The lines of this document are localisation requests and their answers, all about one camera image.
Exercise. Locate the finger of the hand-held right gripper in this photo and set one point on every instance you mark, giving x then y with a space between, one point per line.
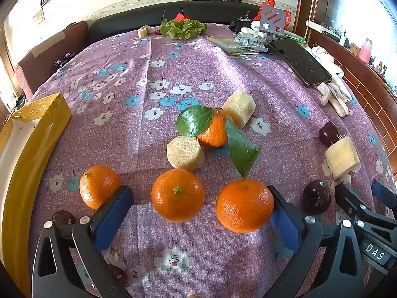
356 206
384 194

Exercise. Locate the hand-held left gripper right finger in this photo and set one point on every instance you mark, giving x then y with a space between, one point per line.
285 223

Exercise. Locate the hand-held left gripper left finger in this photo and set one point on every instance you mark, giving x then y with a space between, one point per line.
113 217

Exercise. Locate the small orange mandarin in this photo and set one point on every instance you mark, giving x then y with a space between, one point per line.
97 186

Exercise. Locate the dark purple plum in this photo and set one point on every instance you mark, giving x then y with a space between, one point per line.
316 197
328 133

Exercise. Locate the large orange mandarin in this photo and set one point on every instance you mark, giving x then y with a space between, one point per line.
177 197
245 206

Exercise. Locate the square pale loofah piece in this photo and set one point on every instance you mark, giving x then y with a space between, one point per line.
342 157

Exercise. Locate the round pale loofah piece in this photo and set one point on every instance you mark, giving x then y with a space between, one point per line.
185 154
239 108

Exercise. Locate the yellow cardboard box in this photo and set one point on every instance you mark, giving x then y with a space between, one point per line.
28 149

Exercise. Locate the wooden cabinet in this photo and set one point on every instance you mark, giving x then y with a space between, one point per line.
366 87

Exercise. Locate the orange mandarin with green leaves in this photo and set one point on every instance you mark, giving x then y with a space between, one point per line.
214 133

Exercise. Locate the white gloves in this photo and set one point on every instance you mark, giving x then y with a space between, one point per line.
333 83

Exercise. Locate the pink bottle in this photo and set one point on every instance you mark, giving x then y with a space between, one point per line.
365 50

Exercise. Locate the black smartphone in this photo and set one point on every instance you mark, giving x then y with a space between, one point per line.
299 62

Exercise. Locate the black devices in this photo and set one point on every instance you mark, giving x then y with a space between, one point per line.
63 60

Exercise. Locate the brown armchair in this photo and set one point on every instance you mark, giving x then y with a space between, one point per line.
46 65

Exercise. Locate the purple floral tablecloth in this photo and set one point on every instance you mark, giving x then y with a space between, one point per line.
192 68

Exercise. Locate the clear plastic packet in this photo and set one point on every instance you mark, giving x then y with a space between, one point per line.
248 42

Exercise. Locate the small pale loofah piece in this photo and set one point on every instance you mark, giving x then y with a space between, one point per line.
143 31

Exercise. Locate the black sofa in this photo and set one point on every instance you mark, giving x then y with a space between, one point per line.
124 21

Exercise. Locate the white round items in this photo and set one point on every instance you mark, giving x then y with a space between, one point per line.
256 27

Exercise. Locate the green lettuce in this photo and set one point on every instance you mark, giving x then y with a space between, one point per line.
183 28

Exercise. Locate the grey phone stand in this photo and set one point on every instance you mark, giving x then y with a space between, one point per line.
272 21

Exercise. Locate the red plastic bag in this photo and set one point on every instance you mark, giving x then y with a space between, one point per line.
287 15

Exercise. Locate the black clips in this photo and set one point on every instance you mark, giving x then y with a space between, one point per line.
240 24

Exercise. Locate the red paper box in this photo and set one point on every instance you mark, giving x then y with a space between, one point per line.
181 17

